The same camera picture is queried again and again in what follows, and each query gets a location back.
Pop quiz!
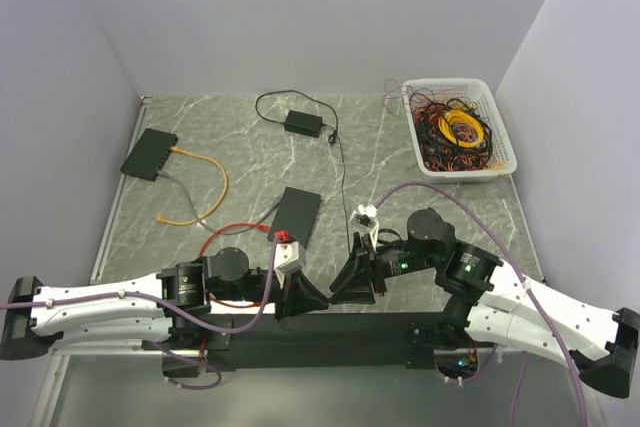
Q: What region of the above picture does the black network switch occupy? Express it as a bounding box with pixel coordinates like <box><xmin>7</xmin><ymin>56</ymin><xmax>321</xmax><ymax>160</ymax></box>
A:
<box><xmin>120</xmin><ymin>128</ymin><xmax>179</xmax><ymax>182</ymax></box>

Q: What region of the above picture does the black box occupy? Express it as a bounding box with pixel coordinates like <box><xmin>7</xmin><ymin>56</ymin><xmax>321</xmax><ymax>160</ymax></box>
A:
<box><xmin>267</xmin><ymin>187</ymin><xmax>321</xmax><ymax>248</ymax></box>

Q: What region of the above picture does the black power adapter cable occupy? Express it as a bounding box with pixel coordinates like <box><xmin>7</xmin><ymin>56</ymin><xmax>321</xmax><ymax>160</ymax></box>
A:
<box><xmin>254</xmin><ymin>90</ymin><xmax>341</xmax><ymax>145</ymax></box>

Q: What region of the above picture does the red ethernet cable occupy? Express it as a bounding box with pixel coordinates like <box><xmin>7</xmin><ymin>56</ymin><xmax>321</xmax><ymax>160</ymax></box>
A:
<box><xmin>198</xmin><ymin>222</ymin><xmax>274</xmax><ymax>309</ymax></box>

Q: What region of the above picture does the yellow ethernet cable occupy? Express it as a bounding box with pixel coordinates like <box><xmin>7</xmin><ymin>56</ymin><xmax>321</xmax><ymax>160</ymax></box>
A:
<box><xmin>154</xmin><ymin>145</ymin><xmax>230</xmax><ymax>227</ymax></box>

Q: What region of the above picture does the black power adapter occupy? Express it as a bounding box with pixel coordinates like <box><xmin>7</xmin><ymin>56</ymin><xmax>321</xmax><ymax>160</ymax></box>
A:
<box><xmin>284</xmin><ymin>110</ymin><xmax>323</xmax><ymax>138</ymax></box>

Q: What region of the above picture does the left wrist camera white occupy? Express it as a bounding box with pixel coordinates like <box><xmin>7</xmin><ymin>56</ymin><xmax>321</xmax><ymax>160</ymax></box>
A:
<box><xmin>273</xmin><ymin>230</ymin><xmax>306</xmax><ymax>285</ymax></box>

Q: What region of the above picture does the aluminium rail frame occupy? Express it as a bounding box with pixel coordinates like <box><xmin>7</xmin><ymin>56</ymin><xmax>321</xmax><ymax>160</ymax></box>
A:
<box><xmin>53</xmin><ymin>340</ymin><xmax>143</xmax><ymax>356</ymax></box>

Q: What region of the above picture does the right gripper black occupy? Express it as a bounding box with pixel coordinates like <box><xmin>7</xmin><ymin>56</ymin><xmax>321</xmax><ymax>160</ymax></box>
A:
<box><xmin>330</xmin><ymin>231</ymin><xmax>440</xmax><ymax>305</ymax></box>

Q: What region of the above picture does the white plastic basket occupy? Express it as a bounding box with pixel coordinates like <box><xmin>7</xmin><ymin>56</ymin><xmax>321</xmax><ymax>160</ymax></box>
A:
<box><xmin>401</xmin><ymin>78</ymin><xmax>517</xmax><ymax>183</ymax></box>

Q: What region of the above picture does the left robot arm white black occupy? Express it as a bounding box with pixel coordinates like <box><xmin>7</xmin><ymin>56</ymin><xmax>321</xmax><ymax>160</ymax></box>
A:
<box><xmin>1</xmin><ymin>242</ymin><xmax>329</xmax><ymax>360</ymax></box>

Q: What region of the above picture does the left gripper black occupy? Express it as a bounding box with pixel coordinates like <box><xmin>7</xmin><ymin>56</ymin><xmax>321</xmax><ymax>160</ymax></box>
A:
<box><xmin>215</xmin><ymin>267</ymin><xmax>330</xmax><ymax>321</ymax></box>

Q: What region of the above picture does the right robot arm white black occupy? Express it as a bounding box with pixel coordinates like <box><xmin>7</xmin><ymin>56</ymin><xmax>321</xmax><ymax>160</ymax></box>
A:
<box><xmin>330</xmin><ymin>208</ymin><xmax>639</xmax><ymax>399</ymax></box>

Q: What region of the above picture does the grey ethernet cable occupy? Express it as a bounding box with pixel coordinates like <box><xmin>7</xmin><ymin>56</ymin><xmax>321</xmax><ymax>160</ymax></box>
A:
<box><xmin>158</xmin><ymin>171</ymin><xmax>284</xmax><ymax>236</ymax></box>

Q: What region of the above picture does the tangled cable bundle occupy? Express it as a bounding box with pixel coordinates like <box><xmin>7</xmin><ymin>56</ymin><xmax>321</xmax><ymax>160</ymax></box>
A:
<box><xmin>382</xmin><ymin>78</ymin><xmax>506</xmax><ymax>174</ymax></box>

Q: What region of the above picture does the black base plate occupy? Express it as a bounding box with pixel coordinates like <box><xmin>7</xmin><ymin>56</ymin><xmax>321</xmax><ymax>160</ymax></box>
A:
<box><xmin>141</xmin><ymin>311</ymin><xmax>501</xmax><ymax>374</ymax></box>

